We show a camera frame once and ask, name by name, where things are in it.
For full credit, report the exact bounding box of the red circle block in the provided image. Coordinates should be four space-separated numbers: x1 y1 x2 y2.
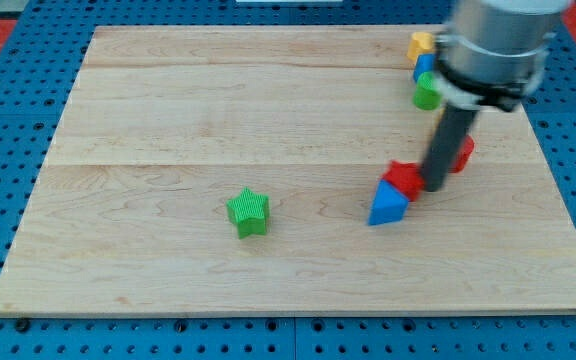
451 135 475 173

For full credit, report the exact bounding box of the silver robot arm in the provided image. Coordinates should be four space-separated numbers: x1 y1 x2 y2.
434 0 572 112

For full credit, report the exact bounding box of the green star block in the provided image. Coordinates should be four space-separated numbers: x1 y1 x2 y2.
226 187 270 239

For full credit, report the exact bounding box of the red star block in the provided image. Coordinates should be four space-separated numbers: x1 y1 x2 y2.
382 161 425 202

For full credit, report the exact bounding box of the green circle block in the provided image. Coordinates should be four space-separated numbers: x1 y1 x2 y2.
413 71 441 110

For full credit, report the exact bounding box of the blue triangle block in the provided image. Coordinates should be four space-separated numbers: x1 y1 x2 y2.
367 180 409 226

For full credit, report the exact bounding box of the wooden board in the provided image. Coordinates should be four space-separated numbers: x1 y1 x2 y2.
0 25 576 318

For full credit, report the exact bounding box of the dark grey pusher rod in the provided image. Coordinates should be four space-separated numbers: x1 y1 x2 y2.
419 103 478 192

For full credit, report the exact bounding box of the yellow heart block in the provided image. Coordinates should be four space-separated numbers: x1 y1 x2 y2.
406 31 435 62

